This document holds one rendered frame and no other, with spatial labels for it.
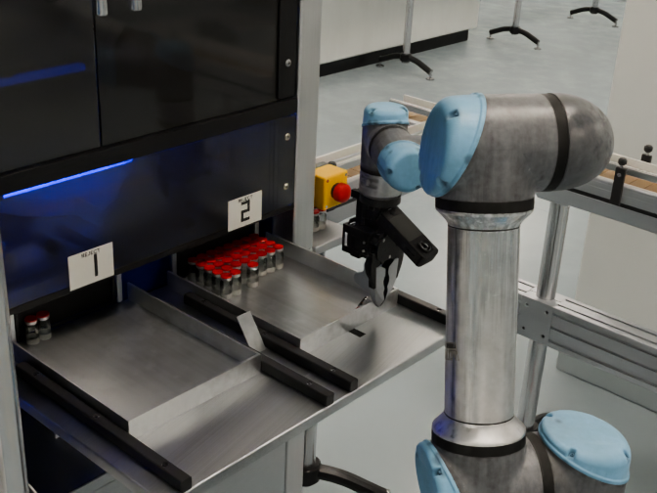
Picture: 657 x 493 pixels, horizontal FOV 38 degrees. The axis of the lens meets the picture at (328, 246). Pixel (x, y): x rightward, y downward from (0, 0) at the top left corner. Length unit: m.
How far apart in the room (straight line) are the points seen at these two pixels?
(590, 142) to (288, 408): 0.63
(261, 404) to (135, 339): 0.28
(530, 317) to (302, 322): 1.04
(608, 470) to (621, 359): 1.30
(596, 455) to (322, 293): 0.74
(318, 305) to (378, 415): 1.30
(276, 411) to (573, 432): 0.46
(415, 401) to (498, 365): 1.95
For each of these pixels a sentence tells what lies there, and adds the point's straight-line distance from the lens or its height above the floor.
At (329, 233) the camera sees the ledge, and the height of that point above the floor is 0.88.
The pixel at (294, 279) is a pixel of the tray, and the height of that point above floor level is 0.88.
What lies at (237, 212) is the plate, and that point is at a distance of 1.78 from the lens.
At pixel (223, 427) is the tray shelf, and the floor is 0.88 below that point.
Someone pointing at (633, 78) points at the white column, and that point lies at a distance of 2.97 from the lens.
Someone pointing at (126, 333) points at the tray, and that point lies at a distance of 1.68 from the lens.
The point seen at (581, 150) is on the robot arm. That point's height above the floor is 1.37.
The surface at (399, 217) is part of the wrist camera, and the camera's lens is 1.64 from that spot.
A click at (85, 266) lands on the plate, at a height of 1.02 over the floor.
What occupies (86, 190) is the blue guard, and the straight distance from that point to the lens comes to 1.55.
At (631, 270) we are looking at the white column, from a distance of 3.12.
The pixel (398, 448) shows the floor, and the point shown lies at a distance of 2.89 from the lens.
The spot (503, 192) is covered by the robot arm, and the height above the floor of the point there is 1.33.
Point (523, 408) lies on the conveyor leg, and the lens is 2.77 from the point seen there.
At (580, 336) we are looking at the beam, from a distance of 2.56.
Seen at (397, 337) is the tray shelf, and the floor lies 0.88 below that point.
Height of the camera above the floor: 1.73
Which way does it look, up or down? 25 degrees down
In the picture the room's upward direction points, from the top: 3 degrees clockwise
